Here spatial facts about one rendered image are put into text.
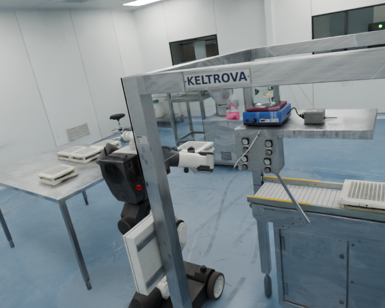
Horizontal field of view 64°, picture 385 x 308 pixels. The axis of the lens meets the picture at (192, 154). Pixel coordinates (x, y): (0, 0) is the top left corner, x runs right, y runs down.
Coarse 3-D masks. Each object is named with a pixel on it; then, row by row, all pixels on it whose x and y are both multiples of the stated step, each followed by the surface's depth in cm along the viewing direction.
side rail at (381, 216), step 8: (248, 200) 175; (256, 200) 172; (264, 200) 169; (272, 200) 167; (304, 208) 158; (312, 208) 156; (320, 208) 154; (328, 208) 152; (336, 208) 150; (344, 208) 149; (360, 216) 145; (368, 216) 143; (376, 216) 141; (384, 216) 139
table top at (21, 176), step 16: (64, 144) 394; (80, 144) 382; (32, 160) 347; (48, 160) 337; (64, 160) 328; (0, 176) 309; (16, 176) 301; (32, 176) 294; (80, 176) 274; (96, 176) 268; (32, 192) 255; (48, 192) 249; (64, 192) 244; (80, 192) 248
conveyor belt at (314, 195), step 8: (264, 184) 194; (272, 184) 192; (280, 184) 190; (264, 192) 183; (272, 192) 182; (280, 192) 180; (296, 192) 177; (304, 192) 176; (312, 192) 175; (320, 192) 173; (328, 192) 172; (336, 192) 171; (296, 200) 169; (304, 200) 168; (312, 200) 167; (320, 200) 165; (328, 200) 164; (336, 200) 163; (296, 208) 163; (352, 216) 149
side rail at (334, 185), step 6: (264, 180) 196; (270, 180) 194; (276, 180) 191; (288, 180) 187; (294, 180) 185; (300, 180) 183; (318, 186) 179; (324, 186) 177; (330, 186) 175; (336, 186) 174
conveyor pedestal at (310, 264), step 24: (288, 240) 176; (312, 240) 169; (336, 240) 161; (360, 240) 154; (288, 264) 182; (312, 264) 174; (336, 264) 166; (360, 264) 159; (384, 264) 153; (288, 288) 189; (312, 288) 180; (336, 288) 172; (360, 288) 164; (384, 288) 157
